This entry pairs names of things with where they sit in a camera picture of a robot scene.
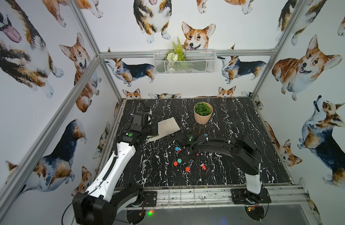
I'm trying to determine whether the red stamp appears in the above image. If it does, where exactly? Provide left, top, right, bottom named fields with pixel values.
left=200, top=164, right=207, bottom=171

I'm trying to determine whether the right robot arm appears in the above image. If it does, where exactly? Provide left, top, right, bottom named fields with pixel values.
left=171, top=134, right=262, bottom=195

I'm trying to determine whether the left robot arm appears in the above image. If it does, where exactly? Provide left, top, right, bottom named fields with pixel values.
left=71, top=107, right=158, bottom=225

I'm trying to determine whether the beige paper sheet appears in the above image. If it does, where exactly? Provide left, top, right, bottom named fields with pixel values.
left=147, top=117, right=181, bottom=142

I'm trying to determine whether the potted green plant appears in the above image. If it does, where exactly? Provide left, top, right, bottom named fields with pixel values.
left=194, top=102, right=213, bottom=124

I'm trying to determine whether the fern and white flower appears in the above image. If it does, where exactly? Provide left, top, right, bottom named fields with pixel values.
left=164, top=38, right=187, bottom=73

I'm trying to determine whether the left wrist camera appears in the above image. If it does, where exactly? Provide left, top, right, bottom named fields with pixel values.
left=131, top=111, right=151, bottom=126

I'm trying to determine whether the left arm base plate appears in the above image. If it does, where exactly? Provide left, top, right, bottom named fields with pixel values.
left=121, top=191, right=157, bottom=208

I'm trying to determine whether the white wire basket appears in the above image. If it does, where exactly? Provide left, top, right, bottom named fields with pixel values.
left=153, top=50, right=217, bottom=75

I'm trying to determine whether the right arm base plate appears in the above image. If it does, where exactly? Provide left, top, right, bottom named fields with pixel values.
left=231, top=187, right=272, bottom=205

